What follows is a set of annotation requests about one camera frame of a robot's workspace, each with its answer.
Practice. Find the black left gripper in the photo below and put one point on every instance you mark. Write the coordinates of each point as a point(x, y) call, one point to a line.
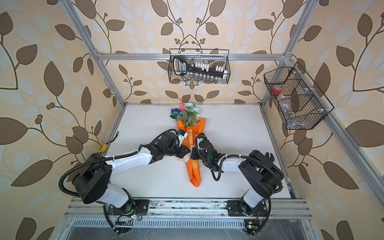
point(183, 151)

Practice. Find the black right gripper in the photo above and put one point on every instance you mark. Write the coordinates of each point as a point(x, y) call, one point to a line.
point(194, 152)

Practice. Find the white ribbon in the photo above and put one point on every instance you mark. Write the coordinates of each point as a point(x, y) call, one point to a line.
point(186, 158)

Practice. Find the orange wrapping paper sheet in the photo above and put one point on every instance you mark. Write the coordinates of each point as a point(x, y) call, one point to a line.
point(192, 166)

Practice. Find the dark blue fake rose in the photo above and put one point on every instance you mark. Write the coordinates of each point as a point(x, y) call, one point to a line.
point(175, 113)

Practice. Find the pale blue fake flower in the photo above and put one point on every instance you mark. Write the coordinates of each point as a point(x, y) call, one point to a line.
point(192, 113)

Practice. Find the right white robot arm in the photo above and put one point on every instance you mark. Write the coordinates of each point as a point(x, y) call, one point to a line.
point(264, 177)

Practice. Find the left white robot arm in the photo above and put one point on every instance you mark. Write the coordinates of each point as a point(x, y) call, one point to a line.
point(90, 181)

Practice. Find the black adjustable wrench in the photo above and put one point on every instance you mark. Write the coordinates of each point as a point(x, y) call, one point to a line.
point(270, 156)

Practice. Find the yellow tape measure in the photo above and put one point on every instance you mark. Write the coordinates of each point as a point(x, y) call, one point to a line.
point(105, 146)

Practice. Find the black socket wrench set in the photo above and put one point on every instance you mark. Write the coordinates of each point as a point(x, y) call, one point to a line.
point(199, 67)

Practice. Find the clear bottle red cap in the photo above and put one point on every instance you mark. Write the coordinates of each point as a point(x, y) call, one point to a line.
point(287, 105)

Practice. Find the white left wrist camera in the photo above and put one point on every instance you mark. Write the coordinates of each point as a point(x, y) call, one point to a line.
point(182, 135)

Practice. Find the back black wire basket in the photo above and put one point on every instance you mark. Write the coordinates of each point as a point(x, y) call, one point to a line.
point(198, 51)

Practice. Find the black wire basket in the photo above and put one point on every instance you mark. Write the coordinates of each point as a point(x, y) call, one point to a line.
point(198, 51)
point(313, 104)

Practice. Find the right black wire basket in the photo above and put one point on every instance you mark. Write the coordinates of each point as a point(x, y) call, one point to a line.
point(313, 104)

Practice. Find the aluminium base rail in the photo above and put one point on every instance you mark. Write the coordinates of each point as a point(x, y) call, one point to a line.
point(206, 213)

